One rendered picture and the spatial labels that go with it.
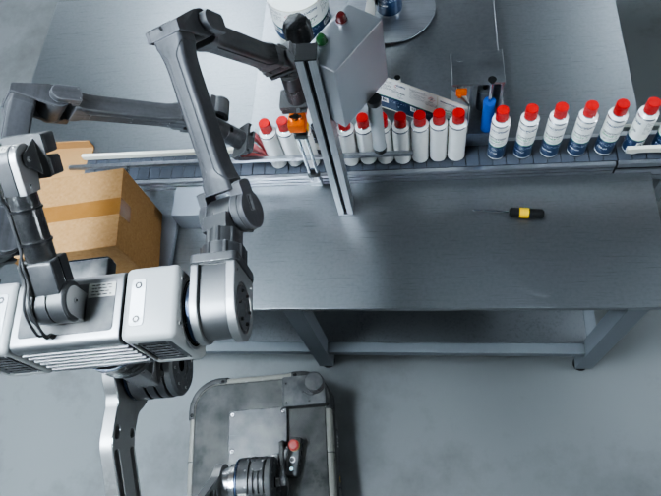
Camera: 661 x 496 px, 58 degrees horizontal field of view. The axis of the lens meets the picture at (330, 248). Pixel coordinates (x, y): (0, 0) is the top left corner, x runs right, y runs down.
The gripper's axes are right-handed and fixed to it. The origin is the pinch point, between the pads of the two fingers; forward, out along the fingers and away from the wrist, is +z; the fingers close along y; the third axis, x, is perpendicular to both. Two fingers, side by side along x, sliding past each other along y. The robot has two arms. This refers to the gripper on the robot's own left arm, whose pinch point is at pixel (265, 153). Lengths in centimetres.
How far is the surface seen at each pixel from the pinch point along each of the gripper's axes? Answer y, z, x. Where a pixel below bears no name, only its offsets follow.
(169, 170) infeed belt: -1.6, -15.4, 29.3
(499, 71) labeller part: 8, 24, -67
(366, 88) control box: -10, -11, -52
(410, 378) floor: -49, 99, 23
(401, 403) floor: -59, 96, 26
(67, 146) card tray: 12, -37, 64
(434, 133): -2, 24, -46
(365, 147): -2.3, 15.4, -27.6
